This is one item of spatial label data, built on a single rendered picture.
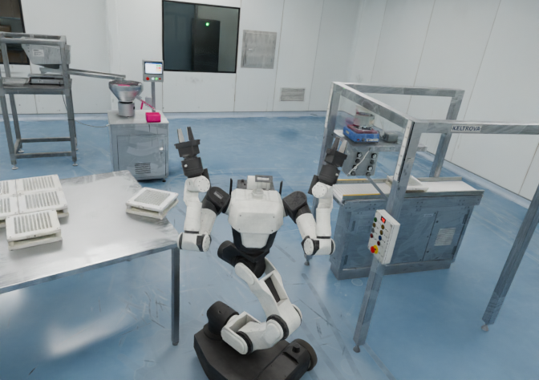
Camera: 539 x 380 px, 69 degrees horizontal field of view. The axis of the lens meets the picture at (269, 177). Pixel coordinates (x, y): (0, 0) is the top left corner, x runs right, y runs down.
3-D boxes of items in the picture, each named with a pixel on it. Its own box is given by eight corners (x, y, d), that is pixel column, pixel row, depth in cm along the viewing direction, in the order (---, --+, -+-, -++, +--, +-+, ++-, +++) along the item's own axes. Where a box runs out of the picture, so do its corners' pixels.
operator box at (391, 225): (381, 264, 219) (392, 224, 209) (366, 247, 234) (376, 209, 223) (391, 264, 221) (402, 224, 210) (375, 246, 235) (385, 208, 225)
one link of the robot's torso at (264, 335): (225, 338, 230) (271, 316, 199) (248, 321, 245) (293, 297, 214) (239, 361, 228) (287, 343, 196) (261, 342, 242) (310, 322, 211)
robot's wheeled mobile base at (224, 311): (178, 361, 241) (179, 320, 228) (236, 317, 279) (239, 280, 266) (256, 431, 206) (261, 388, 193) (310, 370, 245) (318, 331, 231)
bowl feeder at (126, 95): (111, 119, 432) (109, 86, 417) (109, 111, 461) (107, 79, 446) (156, 119, 452) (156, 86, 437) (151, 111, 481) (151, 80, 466)
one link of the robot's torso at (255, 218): (220, 227, 225) (224, 170, 210) (279, 229, 229) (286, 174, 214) (219, 257, 198) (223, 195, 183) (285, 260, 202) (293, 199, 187)
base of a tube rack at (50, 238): (9, 251, 198) (8, 247, 197) (7, 228, 216) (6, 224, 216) (62, 240, 211) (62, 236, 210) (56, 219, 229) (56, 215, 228)
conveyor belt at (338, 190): (340, 204, 296) (341, 199, 294) (326, 190, 318) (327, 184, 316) (482, 198, 334) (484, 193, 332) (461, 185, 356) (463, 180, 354)
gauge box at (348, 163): (347, 176, 280) (352, 150, 272) (341, 170, 290) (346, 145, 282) (374, 175, 287) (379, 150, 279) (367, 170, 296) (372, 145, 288)
